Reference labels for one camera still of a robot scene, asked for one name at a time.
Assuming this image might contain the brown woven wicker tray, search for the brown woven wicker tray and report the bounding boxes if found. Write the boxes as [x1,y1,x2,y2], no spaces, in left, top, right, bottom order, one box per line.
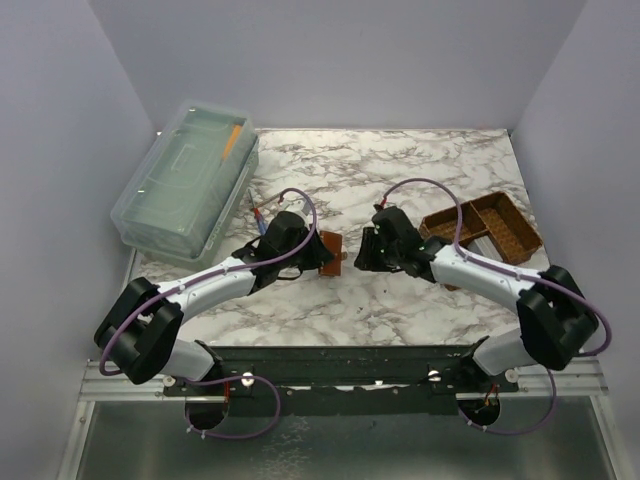
[418,191,545,292]

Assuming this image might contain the brown leather card holder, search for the brown leather card holder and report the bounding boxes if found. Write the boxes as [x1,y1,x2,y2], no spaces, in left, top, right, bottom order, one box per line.
[318,230,348,277]

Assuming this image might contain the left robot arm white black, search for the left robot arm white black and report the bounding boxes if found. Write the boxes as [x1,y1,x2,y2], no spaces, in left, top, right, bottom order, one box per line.
[94,211,335,395]

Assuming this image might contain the clear plastic storage box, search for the clear plastic storage box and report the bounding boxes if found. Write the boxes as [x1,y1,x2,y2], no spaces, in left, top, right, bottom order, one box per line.
[111,101,258,264]

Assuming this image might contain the aluminium rail frame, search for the aluminium rail frame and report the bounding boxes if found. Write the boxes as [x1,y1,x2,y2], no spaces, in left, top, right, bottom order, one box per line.
[60,360,633,479]

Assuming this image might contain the silver cards in tray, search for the silver cards in tray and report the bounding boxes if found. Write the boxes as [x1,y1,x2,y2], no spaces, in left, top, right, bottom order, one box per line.
[461,235,503,261]

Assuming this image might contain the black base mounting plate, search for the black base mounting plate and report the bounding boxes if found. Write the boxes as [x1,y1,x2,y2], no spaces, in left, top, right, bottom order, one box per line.
[164,345,518,417]

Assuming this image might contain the orange pencil in box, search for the orange pencil in box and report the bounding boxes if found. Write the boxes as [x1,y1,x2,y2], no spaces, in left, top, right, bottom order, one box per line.
[222,124,243,160]

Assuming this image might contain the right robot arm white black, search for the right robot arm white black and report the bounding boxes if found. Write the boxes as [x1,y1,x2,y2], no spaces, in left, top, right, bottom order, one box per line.
[354,207,598,392]

